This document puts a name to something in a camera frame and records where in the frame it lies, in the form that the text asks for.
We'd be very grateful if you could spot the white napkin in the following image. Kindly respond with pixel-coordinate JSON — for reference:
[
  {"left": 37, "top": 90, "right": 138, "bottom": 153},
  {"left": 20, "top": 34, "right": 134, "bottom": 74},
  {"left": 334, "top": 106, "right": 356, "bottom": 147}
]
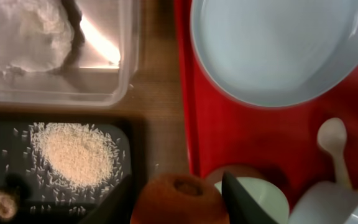
[{"left": 0, "top": 0, "right": 75, "bottom": 72}]

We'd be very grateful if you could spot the mint green bowl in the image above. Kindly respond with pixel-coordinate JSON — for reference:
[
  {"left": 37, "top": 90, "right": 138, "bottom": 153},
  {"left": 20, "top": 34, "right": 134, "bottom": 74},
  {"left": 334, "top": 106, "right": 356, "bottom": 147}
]
[{"left": 213, "top": 176, "right": 290, "bottom": 224}]

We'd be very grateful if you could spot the black waste tray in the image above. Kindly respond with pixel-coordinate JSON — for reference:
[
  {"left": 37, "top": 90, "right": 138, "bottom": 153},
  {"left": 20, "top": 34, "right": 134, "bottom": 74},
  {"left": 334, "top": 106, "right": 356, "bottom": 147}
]
[{"left": 0, "top": 113, "right": 146, "bottom": 223}]

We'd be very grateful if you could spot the orange carrot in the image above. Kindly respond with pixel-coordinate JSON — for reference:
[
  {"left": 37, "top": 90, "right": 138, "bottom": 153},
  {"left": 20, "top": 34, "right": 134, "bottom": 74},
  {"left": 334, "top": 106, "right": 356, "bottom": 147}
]
[{"left": 130, "top": 174, "right": 229, "bottom": 224}]

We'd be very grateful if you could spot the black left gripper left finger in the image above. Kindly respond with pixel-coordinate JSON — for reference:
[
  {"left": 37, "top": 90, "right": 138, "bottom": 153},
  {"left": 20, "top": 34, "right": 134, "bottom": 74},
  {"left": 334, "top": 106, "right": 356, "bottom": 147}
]
[{"left": 80, "top": 174, "right": 132, "bottom": 224}]

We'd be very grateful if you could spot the white rice pile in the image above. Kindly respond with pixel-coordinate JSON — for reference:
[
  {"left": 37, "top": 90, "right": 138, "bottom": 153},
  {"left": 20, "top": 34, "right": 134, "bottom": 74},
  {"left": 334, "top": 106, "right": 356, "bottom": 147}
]
[{"left": 0, "top": 121, "right": 127, "bottom": 215}]

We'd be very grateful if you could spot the clear plastic waste bin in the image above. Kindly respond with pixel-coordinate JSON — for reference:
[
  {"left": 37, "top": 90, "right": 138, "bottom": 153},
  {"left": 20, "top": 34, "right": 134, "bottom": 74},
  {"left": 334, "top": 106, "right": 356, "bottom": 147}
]
[{"left": 0, "top": 0, "right": 140, "bottom": 106}]

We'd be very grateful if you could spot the brown food scrap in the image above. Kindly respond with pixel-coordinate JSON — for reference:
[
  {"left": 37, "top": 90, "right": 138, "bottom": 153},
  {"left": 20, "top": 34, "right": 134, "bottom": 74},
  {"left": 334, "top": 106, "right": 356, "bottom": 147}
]
[{"left": 0, "top": 188, "right": 20, "bottom": 222}]

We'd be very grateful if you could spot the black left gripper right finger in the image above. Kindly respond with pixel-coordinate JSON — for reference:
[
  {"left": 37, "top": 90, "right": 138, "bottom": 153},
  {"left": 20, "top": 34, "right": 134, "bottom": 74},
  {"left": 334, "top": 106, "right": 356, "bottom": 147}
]
[{"left": 221, "top": 172, "right": 277, "bottom": 224}]

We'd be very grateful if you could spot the red serving tray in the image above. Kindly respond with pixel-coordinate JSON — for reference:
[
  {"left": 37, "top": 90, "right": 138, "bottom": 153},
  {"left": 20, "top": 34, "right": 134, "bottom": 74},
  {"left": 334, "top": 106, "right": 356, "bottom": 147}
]
[{"left": 174, "top": 1, "right": 358, "bottom": 205}]

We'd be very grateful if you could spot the light blue bowl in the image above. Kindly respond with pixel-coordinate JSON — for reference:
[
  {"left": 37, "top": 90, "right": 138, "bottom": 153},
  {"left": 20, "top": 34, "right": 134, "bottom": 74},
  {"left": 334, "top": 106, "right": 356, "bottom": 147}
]
[{"left": 288, "top": 181, "right": 358, "bottom": 224}]

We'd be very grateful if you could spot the white plastic spoon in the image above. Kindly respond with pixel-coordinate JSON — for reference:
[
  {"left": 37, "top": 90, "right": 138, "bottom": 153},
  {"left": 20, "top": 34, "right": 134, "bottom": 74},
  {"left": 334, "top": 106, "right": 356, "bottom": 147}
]
[{"left": 317, "top": 118, "right": 352, "bottom": 189}]

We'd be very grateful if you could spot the light blue plate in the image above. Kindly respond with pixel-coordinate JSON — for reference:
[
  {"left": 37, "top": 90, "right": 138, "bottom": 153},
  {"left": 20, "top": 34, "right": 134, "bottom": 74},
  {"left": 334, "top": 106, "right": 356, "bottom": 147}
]
[{"left": 190, "top": 0, "right": 358, "bottom": 108}]

